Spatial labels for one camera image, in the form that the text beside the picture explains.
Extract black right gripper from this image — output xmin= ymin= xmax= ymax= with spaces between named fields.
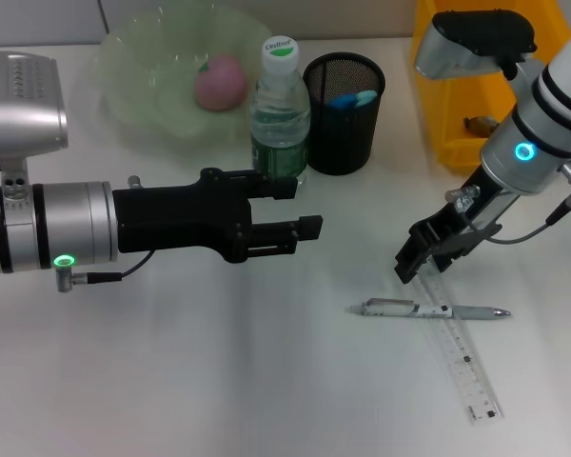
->
xmin=393 ymin=166 xmax=514 ymax=286

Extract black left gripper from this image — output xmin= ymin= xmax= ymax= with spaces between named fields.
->
xmin=111 ymin=167 xmax=325 ymax=265

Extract clear green-label water bottle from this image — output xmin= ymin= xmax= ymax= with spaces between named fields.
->
xmin=249 ymin=35 xmax=312 ymax=188

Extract clear plastic ruler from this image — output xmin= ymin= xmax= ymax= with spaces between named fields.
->
xmin=411 ymin=266 xmax=505 ymax=426

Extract blue plastic scissors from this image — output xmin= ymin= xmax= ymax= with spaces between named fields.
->
xmin=326 ymin=89 xmax=378 ymax=112

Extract green plastic wrapper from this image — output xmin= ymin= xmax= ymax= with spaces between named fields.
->
xmin=462 ymin=115 xmax=500 ymax=138

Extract pink toy peach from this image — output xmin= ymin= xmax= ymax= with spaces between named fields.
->
xmin=193 ymin=54 xmax=248 ymax=113

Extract grey ballpoint pen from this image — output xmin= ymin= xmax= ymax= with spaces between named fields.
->
xmin=346 ymin=297 xmax=513 ymax=321

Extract black mesh pen holder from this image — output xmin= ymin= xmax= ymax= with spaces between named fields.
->
xmin=302 ymin=51 xmax=387 ymax=176

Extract translucent green fruit bowl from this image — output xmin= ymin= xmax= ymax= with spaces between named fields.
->
xmin=92 ymin=5 xmax=277 ymax=145

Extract yellow plastic bin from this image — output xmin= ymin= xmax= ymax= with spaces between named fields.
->
xmin=411 ymin=0 xmax=571 ymax=169

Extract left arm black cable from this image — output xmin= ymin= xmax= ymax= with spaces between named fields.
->
xmin=54 ymin=249 xmax=156 ymax=294

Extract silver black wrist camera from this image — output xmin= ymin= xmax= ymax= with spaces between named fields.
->
xmin=0 ymin=50 xmax=69 ymax=201

